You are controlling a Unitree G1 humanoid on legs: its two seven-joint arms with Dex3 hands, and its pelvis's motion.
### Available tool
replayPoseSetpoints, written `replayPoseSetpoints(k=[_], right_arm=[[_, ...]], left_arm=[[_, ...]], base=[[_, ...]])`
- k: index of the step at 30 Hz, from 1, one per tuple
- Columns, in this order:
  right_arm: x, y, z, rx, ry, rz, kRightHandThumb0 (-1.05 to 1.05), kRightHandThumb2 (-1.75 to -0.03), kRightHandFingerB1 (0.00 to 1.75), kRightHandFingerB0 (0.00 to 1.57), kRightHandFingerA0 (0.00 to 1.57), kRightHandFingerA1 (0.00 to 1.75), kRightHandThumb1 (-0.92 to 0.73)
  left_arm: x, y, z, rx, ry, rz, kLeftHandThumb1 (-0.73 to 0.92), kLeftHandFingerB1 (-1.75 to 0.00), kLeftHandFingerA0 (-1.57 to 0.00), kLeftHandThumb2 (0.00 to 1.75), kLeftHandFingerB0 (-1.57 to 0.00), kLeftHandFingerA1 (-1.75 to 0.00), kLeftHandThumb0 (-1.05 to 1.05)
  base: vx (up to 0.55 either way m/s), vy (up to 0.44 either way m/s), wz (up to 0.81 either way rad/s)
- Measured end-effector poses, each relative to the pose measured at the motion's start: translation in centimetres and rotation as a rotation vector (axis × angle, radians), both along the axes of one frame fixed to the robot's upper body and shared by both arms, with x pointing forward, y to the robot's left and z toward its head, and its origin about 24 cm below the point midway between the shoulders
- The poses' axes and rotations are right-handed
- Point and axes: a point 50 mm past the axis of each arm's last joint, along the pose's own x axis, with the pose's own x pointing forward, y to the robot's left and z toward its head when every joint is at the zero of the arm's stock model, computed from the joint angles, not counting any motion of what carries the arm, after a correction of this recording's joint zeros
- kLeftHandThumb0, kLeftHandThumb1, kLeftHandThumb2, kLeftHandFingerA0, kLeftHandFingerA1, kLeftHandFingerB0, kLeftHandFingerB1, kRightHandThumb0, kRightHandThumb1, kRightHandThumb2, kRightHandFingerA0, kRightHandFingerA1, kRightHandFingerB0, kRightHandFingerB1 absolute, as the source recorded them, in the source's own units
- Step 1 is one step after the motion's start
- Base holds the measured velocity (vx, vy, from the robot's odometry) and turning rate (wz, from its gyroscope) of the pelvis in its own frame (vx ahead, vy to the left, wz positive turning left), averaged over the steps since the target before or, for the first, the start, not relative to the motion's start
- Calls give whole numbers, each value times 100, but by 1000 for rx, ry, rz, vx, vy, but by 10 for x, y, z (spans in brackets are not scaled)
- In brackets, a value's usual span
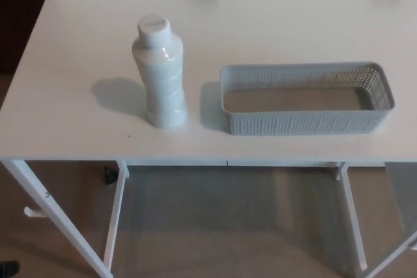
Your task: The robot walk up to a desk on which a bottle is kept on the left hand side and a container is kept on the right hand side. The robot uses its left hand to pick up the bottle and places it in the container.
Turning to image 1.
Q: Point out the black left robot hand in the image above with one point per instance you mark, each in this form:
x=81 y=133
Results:
x=8 y=269

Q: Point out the grey perforated plastic basket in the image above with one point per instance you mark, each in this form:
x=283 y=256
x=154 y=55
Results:
x=293 y=125

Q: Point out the white desk hook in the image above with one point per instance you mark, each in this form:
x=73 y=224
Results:
x=32 y=212

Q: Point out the dark brown furniture panel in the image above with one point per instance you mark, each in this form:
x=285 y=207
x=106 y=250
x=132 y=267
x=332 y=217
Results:
x=19 y=14

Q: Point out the white plastic bottle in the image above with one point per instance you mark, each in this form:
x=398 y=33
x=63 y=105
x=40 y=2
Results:
x=163 y=89

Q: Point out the white desk leg frame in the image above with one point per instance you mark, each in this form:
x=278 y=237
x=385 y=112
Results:
x=350 y=219
x=65 y=219

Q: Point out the small black floor object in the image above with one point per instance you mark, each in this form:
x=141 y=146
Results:
x=110 y=176

